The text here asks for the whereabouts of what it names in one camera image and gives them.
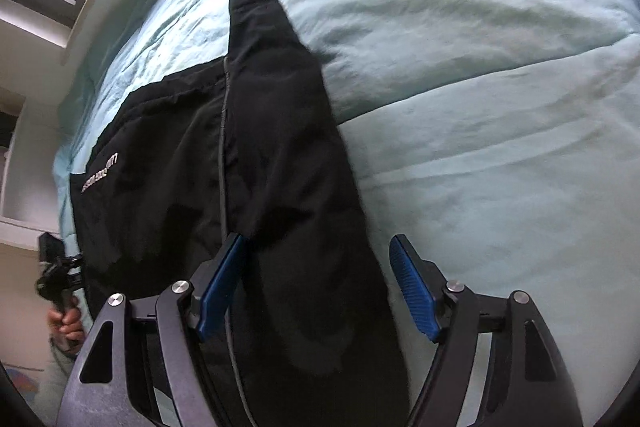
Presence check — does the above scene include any black hoodie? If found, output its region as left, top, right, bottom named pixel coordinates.
left=70, top=0, right=413, bottom=427

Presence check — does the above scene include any person's left hand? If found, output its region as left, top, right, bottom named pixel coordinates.
left=47, top=294, right=87, bottom=343

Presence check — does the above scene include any white shelf unit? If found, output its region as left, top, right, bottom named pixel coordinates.
left=0, top=72, right=68, bottom=238

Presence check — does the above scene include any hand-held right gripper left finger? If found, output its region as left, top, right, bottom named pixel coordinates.
left=55, top=232, right=248, bottom=427

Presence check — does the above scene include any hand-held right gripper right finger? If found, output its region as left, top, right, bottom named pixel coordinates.
left=389, top=234, right=583, bottom=427

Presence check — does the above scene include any light green quilt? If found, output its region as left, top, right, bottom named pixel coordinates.
left=52, top=0, right=640, bottom=427

